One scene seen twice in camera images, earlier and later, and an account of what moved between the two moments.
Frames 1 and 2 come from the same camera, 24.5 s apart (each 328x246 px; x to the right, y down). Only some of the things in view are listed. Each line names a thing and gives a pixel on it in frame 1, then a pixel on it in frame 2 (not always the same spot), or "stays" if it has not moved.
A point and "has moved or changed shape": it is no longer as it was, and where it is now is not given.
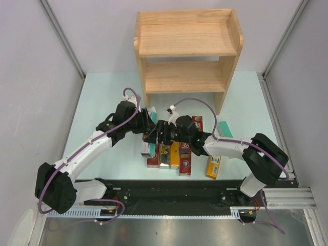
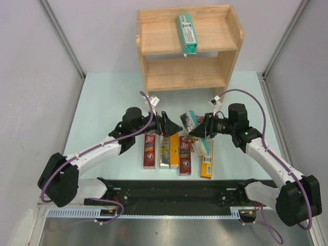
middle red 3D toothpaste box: (185, 158) stays
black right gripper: (163, 126) → (207, 127)
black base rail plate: (170, 197) stays
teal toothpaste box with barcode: (223, 129) has moved or changed shape
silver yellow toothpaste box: (169, 156) stays
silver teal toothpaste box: (149, 149) has moved or changed shape
